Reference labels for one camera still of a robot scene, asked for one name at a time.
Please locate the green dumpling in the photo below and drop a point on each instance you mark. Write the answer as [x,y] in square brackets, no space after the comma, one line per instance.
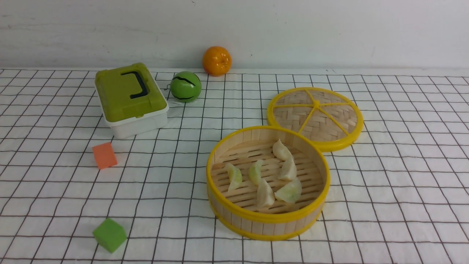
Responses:
[254,172]
[290,193]
[235,176]

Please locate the white dumpling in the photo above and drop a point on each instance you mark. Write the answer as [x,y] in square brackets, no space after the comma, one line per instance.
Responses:
[280,151]
[265,195]
[288,171]

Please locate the bamboo steamer tray yellow rim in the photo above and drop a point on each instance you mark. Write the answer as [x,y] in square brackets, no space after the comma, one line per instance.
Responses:
[238,209]

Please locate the woven bamboo steamer lid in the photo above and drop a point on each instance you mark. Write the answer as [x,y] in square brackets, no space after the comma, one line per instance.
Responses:
[328,119]

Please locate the green toy watermelon ball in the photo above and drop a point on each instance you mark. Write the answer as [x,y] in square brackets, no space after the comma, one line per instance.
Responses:
[185,86]

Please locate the orange toy tangerine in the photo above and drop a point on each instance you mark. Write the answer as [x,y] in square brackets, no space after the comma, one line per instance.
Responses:
[216,61]

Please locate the green lid white storage box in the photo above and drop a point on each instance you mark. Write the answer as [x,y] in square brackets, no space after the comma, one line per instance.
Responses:
[131,101]

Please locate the orange foam cube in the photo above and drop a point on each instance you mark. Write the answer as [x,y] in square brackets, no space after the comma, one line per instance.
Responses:
[104,155]

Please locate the green foam cube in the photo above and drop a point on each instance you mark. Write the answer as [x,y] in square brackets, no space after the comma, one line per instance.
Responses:
[110,235]

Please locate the white grid-pattern tablecloth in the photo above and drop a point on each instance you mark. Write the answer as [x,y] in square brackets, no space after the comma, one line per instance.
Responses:
[398,195]

